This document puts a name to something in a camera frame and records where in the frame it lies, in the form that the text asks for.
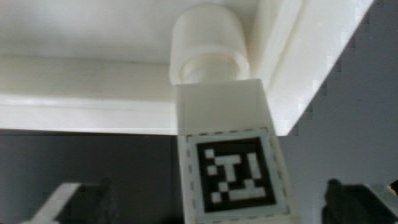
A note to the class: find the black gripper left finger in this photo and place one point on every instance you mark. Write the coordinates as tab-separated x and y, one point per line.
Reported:
78	205

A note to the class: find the white square tabletop part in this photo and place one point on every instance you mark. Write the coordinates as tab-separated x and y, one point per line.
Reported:
167	67

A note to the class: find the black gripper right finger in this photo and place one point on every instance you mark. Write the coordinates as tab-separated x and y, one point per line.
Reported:
359	204

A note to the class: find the white furniture leg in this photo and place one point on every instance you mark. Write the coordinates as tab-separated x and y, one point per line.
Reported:
235	181

